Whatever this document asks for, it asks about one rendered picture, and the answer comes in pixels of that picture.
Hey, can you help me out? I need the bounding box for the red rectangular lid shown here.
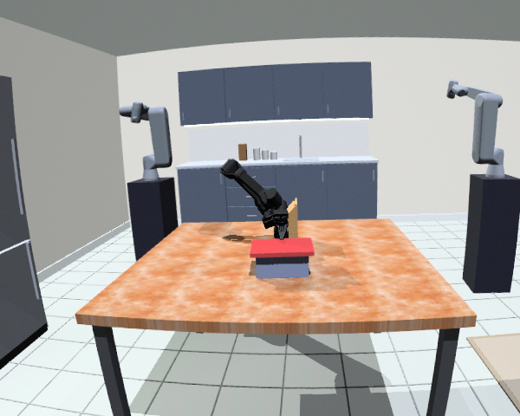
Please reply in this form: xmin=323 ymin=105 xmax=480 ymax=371
xmin=250 ymin=237 xmax=315 ymax=258

